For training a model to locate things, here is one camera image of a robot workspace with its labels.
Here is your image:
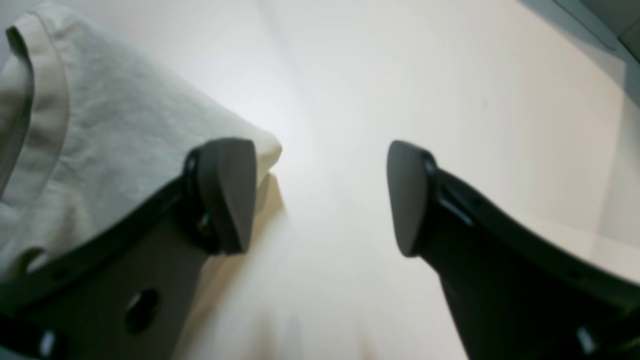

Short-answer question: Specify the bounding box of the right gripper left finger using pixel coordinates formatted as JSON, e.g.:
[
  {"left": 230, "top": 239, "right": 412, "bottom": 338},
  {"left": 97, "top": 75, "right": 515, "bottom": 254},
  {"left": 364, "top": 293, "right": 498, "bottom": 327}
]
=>
[{"left": 0, "top": 138, "right": 258, "bottom": 360}]

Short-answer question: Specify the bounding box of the grey t-shirt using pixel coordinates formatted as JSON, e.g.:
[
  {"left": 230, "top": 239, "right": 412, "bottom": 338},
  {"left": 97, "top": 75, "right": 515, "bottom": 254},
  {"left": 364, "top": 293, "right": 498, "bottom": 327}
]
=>
[{"left": 0, "top": 2, "right": 282, "bottom": 282}]

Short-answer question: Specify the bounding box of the white bin at corner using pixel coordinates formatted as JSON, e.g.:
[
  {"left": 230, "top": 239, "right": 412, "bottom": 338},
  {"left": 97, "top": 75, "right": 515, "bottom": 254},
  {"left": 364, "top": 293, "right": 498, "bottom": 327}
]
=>
[{"left": 554, "top": 0, "right": 640, "bottom": 61}]

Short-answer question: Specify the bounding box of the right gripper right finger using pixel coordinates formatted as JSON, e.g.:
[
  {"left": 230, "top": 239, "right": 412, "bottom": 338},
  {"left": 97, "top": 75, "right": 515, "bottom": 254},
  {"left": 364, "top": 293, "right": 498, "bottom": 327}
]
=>
[{"left": 386, "top": 140, "right": 640, "bottom": 360}]

